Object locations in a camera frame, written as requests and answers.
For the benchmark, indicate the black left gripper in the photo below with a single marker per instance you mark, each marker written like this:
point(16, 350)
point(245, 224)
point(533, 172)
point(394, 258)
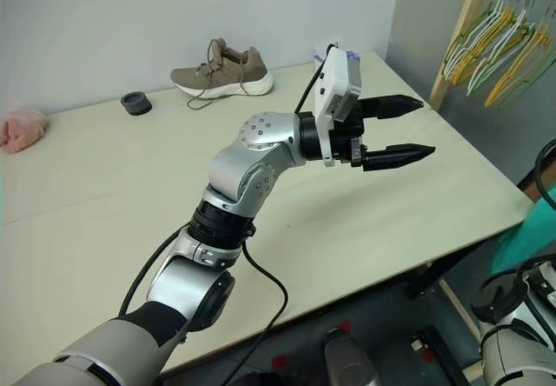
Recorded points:
point(347, 142)

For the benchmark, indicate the green shorts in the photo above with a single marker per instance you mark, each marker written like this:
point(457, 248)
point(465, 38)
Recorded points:
point(521, 242)

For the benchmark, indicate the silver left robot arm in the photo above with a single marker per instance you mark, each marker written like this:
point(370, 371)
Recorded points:
point(243, 164)

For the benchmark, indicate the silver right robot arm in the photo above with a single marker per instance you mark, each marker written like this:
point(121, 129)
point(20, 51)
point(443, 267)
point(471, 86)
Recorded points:
point(508, 351)

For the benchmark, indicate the purple and white tissue box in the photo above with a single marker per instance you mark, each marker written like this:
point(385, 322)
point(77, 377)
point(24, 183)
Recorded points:
point(354, 56)

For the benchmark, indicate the wooden clothes rack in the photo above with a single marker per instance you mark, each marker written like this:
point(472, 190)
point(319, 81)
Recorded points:
point(460, 38)

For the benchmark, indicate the taupe sneaker with white sole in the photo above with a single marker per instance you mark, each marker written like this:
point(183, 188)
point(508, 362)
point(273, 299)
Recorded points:
point(234, 73)

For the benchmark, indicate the beige table leg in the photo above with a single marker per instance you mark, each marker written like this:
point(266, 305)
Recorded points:
point(460, 310)

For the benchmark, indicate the black round cap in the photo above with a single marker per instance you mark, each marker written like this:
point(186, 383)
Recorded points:
point(136, 104)

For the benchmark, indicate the pink fluffy cloth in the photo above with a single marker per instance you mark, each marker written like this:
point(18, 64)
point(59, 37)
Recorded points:
point(21, 131)

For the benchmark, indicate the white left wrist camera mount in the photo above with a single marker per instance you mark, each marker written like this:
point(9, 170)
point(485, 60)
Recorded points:
point(336, 77)

